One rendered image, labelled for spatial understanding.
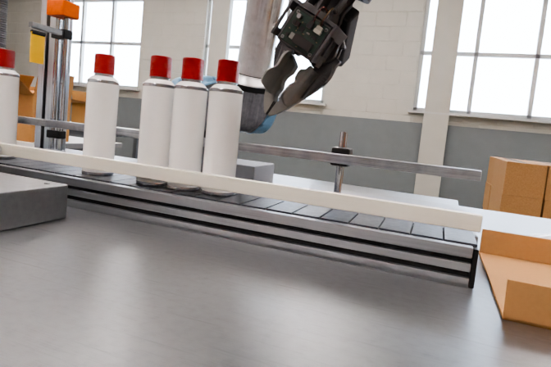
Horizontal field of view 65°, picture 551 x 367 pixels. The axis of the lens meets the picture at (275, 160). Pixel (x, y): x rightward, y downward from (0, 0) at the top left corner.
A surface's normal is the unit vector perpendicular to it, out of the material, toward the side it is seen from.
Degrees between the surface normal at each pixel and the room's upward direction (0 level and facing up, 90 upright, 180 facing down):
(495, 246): 90
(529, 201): 90
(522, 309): 90
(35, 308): 0
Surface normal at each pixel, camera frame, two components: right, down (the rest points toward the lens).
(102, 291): 0.10, -0.99
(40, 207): 0.93, 0.12
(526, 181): -0.33, 0.04
